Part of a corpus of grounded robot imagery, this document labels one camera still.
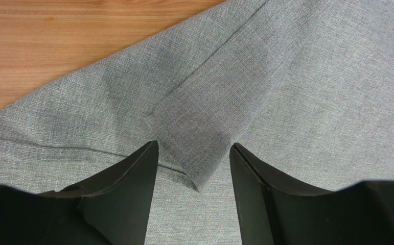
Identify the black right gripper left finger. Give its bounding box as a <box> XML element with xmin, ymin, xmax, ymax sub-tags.
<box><xmin>0</xmin><ymin>141</ymin><xmax>158</xmax><ymax>244</ymax></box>

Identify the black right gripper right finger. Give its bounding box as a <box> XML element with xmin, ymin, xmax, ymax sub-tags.
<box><xmin>229</xmin><ymin>143</ymin><xmax>394</xmax><ymax>244</ymax></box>

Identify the grey cloth napkin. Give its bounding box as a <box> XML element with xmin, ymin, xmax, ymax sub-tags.
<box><xmin>0</xmin><ymin>1</ymin><xmax>394</xmax><ymax>244</ymax></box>

